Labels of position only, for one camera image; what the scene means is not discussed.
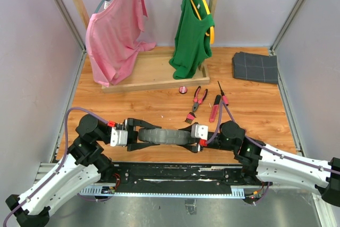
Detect grey plastic tool case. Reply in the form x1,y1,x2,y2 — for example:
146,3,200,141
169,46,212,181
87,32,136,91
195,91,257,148
138,128,195,145

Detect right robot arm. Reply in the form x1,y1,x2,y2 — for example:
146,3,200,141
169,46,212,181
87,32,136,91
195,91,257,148
174,121,339,206

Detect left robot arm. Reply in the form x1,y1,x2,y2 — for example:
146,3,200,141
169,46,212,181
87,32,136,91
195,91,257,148
5,113,155,226

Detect pink hex key set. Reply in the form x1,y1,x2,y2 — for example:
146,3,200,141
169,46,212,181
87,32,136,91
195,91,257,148
185,112,196,124

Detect pink black pliers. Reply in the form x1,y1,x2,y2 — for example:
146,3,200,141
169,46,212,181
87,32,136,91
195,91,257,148
192,86,208,112

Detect pink black utility knife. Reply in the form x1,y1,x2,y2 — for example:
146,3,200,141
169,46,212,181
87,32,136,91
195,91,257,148
209,95,221,123

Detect red black tape roll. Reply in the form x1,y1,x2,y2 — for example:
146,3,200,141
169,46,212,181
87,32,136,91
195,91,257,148
178,86,188,94

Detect pink black screwdriver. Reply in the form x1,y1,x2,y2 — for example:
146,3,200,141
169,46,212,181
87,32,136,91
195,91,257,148
217,81,229,106

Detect wooden clothes rack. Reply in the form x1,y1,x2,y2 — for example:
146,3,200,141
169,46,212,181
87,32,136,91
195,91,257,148
72,0,217,93

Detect green tank top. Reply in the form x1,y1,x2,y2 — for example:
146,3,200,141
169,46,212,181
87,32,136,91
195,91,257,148
169,0,215,80

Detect folded grey checked cloth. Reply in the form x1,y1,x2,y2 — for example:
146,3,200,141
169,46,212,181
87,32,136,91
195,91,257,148
232,52,278,85

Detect pink t-shirt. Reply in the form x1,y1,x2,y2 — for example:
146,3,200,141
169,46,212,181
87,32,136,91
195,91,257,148
86,0,156,87

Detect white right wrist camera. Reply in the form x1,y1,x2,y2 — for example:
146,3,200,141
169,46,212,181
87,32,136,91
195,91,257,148
191,124,208,140

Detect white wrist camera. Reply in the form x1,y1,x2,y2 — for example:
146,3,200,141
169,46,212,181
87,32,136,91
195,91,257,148
110,127,128,147
191,124,208,140

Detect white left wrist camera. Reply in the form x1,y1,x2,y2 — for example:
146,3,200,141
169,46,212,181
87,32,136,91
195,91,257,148
110,127,128,147

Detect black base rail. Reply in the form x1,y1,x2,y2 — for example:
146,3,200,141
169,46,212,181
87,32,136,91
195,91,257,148
80,162,263,199

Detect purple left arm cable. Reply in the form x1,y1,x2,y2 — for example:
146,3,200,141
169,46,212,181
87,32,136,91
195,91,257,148
2,107,117,227

